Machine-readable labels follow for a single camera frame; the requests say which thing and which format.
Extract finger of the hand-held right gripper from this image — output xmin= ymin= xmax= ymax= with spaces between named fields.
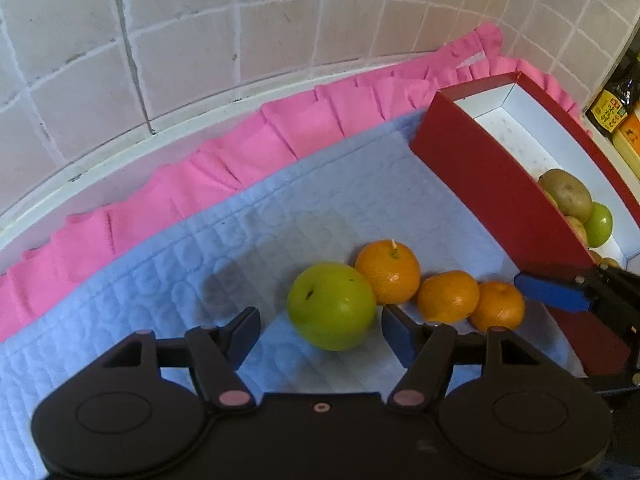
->
xmin=513 ymin=264 xmax=640 ymax=342

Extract dark bottle yellow label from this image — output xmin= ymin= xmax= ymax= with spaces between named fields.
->
xmin=586 ymin=50 xmax=640 ymax=135

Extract brown kiwi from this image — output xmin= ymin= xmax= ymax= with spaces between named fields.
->
xmin=538 ymin=169 xmax=594 ymax=218

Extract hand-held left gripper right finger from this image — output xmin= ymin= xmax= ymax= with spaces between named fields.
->
xmin=380 ymin=304 xmax=545 ymax=411

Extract yellowish orange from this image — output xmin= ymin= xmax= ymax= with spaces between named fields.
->
xmin=590 ymin=250 xmax=622 ymax=270

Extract mandarin with stem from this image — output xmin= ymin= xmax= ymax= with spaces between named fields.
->
xmin=355 ymin=239 xmax=422 ymax=306

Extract green apple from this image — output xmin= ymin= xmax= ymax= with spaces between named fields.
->
xmin=583 ymin=202 xmax=614 ymax=249
xmin=286 ymin=261 xmax=377 ymax=352

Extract orange packet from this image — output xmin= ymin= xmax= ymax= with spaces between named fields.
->
xmin=612 ymin=112 xmax=640 ymax=183

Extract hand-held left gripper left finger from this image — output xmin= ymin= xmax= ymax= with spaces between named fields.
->
xmin=100 ymin=307 xmax=262 ymax=409

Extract tan round fruit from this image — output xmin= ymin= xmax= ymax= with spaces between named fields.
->
xmin=564 ymin=216 xmax=591 ymax=247

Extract red box white inside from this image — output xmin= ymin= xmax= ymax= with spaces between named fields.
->
xmin=409 ymin=72 xmax=640 ymax=378

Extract blue quilted mat pink frill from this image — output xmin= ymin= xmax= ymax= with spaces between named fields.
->
xmin=0 ymin=24 xmax=593 ymax=480

